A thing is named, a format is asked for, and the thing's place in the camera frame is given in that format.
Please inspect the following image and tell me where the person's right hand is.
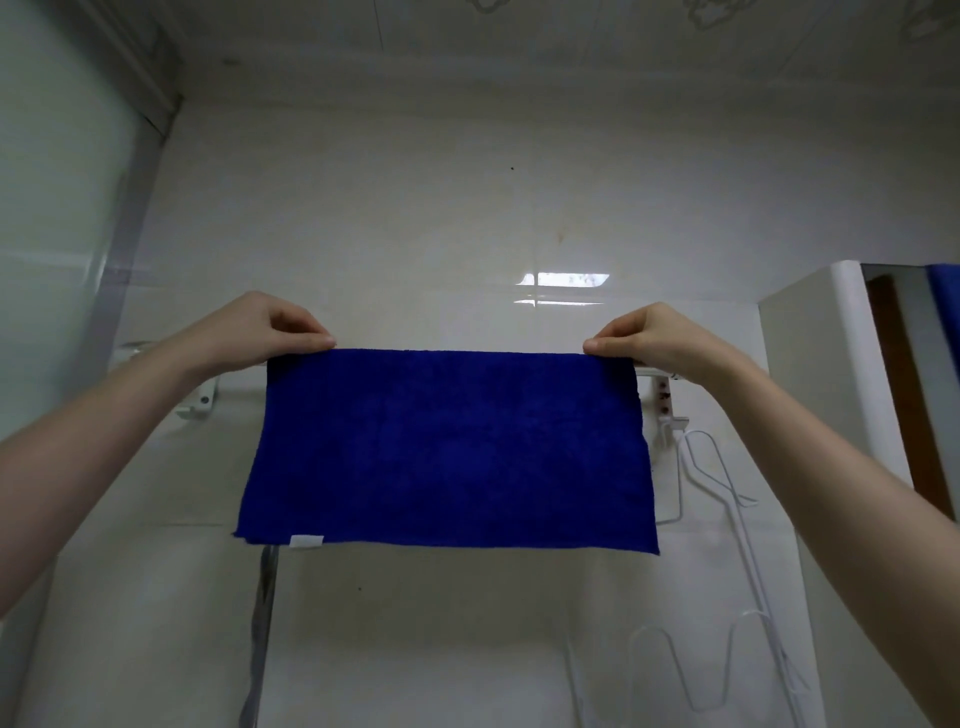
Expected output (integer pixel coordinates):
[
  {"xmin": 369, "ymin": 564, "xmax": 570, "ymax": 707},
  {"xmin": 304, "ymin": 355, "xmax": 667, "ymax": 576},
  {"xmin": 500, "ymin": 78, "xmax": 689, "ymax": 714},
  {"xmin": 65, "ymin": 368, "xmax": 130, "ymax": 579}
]
[{"xmin": 582, "ymin": 302, "xmax": 740, "ymax": 384}]

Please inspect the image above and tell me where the person's left hand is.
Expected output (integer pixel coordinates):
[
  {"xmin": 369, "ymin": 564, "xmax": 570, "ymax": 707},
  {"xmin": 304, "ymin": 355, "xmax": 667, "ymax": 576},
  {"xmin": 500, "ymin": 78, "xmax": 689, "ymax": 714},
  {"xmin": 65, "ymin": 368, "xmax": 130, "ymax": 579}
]
[{"xmin": 191, "ymin": 290, "xmax": 337, "ymax": 376}]

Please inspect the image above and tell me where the small blue cleaning cloth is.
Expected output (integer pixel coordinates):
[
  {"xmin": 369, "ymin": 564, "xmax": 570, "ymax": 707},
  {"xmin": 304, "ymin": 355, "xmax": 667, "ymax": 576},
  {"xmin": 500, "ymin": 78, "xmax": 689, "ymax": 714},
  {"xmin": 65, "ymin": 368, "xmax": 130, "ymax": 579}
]
[{"xmin": 232, "ymin": 347, "xmax": 661, "ymax": 558}]

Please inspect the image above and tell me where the person's left forearm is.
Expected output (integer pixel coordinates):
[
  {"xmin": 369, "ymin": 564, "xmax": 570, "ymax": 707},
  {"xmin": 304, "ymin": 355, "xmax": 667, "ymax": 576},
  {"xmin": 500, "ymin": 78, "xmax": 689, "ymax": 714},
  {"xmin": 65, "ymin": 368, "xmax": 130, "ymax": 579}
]
[{"xmin": 0, "ymin": 337, "xmax": 219, "ymax": 624}]

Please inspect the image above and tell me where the person's right forearm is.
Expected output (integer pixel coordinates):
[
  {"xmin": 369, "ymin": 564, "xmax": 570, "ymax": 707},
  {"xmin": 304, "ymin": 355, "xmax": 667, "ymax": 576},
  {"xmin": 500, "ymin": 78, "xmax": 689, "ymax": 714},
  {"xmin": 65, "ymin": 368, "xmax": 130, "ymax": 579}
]
[{"xmin": 712, "ymin": 359, "xmax": 960, "ymax": 728}]

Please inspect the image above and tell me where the frosted glass partition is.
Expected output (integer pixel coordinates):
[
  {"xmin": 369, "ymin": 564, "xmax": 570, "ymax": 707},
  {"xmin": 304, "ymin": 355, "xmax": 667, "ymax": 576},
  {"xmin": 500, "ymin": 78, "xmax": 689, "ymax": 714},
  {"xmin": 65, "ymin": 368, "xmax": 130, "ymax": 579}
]
[{"xmin": 0, "ymin": 0, "xmax": 185, "ymax": 728}]

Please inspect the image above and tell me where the large blue towel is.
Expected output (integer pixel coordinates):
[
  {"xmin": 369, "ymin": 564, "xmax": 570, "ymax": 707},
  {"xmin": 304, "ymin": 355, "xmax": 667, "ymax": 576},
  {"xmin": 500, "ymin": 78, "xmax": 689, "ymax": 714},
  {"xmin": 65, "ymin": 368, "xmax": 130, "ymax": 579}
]
[{"xmin": 926, "ymin": 263, "xmax": 960, "ymax": 361}]

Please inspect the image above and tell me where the chrome wall towel rack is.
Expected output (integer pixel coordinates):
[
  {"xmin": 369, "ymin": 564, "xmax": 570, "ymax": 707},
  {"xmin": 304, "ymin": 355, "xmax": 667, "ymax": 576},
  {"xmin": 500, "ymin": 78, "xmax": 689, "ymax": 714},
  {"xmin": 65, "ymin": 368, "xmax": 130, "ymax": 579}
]
[{"xmin": 108, "ymin": 341, "xmax": 688, "ymax": 451}]

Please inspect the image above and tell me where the white wall hook bracket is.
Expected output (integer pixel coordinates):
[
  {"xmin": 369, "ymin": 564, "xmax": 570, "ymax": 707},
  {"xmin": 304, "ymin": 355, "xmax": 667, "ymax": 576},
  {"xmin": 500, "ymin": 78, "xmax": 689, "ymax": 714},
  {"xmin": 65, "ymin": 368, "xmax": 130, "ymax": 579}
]
[{"xmin": 176, "ymin": 377, "xmax": 220, "ymax": 418}]

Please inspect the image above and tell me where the grey hanging strap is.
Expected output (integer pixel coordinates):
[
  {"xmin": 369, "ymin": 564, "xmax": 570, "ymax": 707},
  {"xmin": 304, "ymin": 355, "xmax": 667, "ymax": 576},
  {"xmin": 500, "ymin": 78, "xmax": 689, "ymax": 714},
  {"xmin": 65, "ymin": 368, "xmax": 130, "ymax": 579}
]
[{"xmin": 239, "ymin": 545, "xmax": 280, "ymax": 728}]

